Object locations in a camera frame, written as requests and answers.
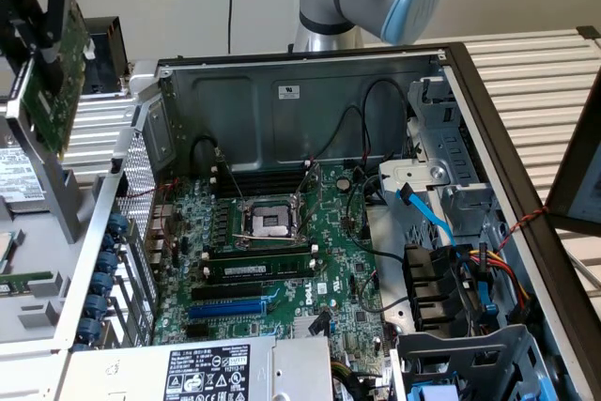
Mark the silver chipset heatsink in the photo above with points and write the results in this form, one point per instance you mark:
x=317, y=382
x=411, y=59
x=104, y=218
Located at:
x=303, y=326

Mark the green graphics card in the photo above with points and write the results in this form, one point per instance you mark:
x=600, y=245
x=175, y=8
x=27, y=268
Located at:
x=56, y=110

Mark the grey parts rack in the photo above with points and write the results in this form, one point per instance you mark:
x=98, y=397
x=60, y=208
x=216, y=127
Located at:
x=42, y=241

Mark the silver disk bay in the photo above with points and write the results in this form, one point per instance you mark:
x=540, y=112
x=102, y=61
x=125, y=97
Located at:
x=451, y=152

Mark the metal socket cover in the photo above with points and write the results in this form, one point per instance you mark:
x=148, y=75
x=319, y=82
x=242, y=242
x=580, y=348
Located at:
x=311, y=180

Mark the CPU socket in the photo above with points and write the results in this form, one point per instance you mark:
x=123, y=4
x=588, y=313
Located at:
x=270, y=222

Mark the black table end cap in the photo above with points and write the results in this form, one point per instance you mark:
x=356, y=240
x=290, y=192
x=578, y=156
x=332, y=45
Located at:
x=589, y=32

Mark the dark framed panel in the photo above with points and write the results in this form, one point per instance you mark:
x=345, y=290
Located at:
x=568, y=175

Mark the grey power supply with label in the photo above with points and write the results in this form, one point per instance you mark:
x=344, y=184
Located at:
x=141, y=373

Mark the coin cell battery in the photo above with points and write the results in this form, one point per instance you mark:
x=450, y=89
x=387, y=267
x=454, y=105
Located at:
x=344, y=183

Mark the silver hard disk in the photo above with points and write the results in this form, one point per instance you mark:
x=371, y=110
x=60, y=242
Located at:
x=19, y=175

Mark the thin metal locking lever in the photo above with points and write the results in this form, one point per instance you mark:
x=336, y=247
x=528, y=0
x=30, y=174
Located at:
x=230, y=175
x=267, y=236

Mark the blue expansion slot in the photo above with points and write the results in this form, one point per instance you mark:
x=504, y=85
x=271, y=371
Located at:
x=225, y=310

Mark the short black expansion slot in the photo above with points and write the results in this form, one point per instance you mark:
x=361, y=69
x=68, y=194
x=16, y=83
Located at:
x=197, y=330

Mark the green RAM stick with label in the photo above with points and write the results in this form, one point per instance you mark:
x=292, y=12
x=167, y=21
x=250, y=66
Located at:
x=282, y=269

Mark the black RAM slot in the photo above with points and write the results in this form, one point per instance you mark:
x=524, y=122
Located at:
x=263, y=176
x=258, y=251
x=263, y=189

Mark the green motherboard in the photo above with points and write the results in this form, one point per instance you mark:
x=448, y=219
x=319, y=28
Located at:
x=338, y=232

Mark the white sticker label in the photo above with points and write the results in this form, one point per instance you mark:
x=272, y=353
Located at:
x=288, y=92

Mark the grey metal drive cage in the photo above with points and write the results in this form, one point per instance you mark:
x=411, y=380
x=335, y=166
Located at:
x=493, y=349

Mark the open grey PC case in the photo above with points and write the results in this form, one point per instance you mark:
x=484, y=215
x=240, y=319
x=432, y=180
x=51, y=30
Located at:
x=235, y=114

